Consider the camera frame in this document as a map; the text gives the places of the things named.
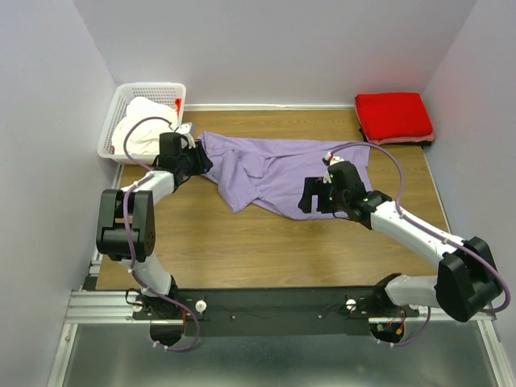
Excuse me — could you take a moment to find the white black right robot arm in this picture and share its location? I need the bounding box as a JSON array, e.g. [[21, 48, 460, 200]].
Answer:
[[298, 161, 504, 323]]

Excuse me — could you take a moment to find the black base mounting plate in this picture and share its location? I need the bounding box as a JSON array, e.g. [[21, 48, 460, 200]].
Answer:
[[131, 285, 420, 339]]

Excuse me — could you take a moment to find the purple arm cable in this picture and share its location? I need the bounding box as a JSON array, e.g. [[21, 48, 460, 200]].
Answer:
[[324, 140, 510, 347], [123, 116, 202, 354]]

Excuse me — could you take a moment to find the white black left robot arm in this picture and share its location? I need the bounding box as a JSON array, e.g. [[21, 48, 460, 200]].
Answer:
[[96, 132, 213, 318]]

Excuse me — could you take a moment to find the aluminium frame rail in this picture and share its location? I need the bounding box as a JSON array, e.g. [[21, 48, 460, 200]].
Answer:
[[46, 257, 505, 387]]

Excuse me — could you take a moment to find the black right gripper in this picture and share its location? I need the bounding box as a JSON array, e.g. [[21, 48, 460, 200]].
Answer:
[[297, 176, 347, 213]]

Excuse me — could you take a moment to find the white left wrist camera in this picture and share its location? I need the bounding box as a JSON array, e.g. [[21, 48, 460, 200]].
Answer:
[[173, 123, 195, 149]]

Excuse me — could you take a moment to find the red garment in basket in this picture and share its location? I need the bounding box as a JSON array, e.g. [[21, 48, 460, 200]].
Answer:
[[174, 96, 185, 120]]

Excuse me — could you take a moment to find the purple t shirt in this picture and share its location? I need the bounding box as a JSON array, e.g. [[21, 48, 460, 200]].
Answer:
[[196, 131, 372, 221]]

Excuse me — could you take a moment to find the folded pink t shirt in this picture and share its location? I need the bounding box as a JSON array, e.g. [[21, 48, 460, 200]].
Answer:
[[368, 133, 435, 146]]

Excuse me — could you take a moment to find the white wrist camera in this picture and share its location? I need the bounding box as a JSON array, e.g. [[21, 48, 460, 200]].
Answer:
[[322, 152, 344, 185], [173, 123, 195, 149]]

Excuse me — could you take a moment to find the folded red t shirt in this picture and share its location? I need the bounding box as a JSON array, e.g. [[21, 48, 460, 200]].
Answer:
[[355, 92, 435, 145]]

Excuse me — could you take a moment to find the white plastic laundry basket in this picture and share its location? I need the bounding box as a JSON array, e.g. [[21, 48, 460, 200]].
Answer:
[[98, 82, 186, 164]]

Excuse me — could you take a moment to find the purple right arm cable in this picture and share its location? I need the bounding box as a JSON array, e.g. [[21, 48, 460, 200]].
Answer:
[[324, 140, 510, 347]]

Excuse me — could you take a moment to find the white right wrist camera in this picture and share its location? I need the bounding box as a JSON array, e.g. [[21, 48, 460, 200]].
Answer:
[[322, 152, 344, 185]]

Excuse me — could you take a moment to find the white crumpled t shirt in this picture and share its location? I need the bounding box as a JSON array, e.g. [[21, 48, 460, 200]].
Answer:
[[111, 97, 178, 156]]

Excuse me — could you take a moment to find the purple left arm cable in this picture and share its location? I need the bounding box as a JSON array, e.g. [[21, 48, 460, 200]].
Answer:
[[123, 116, 202, 354]]

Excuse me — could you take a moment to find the folded black t shirt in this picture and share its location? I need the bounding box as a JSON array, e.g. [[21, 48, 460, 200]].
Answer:
[[357, 127, 435, 148]]

